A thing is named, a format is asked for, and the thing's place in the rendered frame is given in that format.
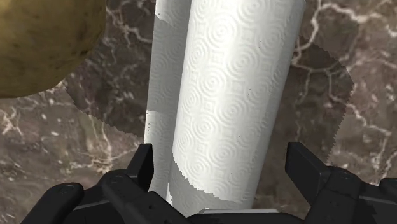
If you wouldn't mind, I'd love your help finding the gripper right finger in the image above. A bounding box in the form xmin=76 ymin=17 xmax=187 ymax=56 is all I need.
xmin=284 ymin=141 xmax=397 ymax=224

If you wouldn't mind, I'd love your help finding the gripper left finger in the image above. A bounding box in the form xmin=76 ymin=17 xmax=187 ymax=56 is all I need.
xmin=20 ymin=143 xmax=190 ymax=224

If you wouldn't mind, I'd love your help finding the white paper towel roll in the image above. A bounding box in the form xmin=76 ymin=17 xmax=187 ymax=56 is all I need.
xmin=143 ymin=0 xmax=307 ymax=217

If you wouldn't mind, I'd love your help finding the brown potato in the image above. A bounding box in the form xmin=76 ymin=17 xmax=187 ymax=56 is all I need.
xmin=0 ymin=0 xmax=107 ymax=99

